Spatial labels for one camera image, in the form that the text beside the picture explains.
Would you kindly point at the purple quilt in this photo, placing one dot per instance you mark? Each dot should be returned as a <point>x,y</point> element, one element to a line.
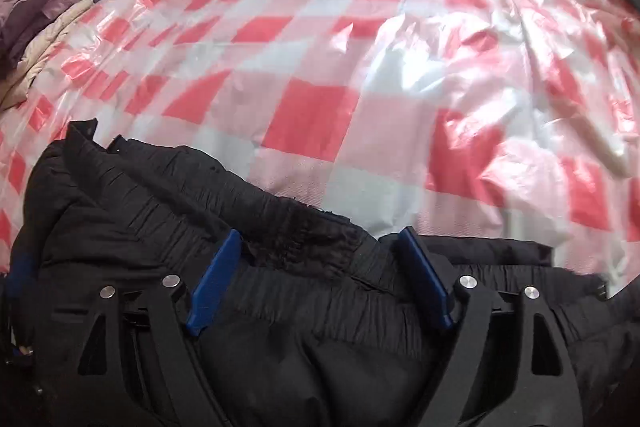
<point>35,7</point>

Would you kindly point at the black puffer jacket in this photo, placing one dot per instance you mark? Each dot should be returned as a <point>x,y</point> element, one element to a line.
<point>310,357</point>

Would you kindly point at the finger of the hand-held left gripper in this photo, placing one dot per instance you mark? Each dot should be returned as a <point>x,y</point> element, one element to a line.
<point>22,352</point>
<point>19,269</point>

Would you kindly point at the red checkered plastic bed sheet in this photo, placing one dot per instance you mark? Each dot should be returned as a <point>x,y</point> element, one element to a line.
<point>310,122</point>

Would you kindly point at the cream blanket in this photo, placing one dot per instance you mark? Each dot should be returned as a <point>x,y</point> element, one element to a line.
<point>45,47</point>

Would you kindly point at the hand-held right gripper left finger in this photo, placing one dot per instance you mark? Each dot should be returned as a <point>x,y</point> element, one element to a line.
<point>215,282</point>

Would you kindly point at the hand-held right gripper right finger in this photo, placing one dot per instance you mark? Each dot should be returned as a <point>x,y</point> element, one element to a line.
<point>425,277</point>

